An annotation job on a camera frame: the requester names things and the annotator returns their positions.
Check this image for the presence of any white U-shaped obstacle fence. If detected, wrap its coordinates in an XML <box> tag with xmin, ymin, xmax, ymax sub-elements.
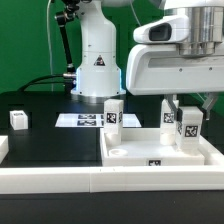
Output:
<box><xmin>0</xmin><ymin>136</ymin><xmax>224</xmax><ymax>194</ymax></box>

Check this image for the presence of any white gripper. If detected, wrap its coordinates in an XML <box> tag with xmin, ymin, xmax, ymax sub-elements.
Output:
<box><xmin>126</xmin><ymin>43</ymin><xmax>224</xmax><ymax>121</ymax></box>

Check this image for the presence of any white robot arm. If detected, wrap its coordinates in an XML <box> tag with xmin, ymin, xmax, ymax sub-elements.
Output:
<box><xmin>56</xmin><ymin>0</ymin><xmax>224</xmax><ymax>118</ymax></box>

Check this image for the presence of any white marker tag sheet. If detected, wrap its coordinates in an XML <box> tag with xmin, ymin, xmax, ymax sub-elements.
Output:
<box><xmin>55</xmin><ymin>113</ymin><xmax>141</xmax><ymax>128</ymax></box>

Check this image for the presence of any white square table top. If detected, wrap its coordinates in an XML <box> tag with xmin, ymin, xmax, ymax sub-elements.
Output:
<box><xmin>100</xmin><ymin>128</ymin><xmax>224</xmax><ymax>166</ymax></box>

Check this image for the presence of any black cable bundle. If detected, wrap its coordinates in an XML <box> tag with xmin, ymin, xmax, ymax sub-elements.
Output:
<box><xmin>18</xmin><ymin>73</ymin><xmax>77</xmax><ymax>92</ymax></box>

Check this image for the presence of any white thin cable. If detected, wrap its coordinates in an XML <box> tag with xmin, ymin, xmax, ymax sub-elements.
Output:
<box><xmin>46</xmin><ymin>0</ymin><xmax>56</xmax><ymax>92</ymax></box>

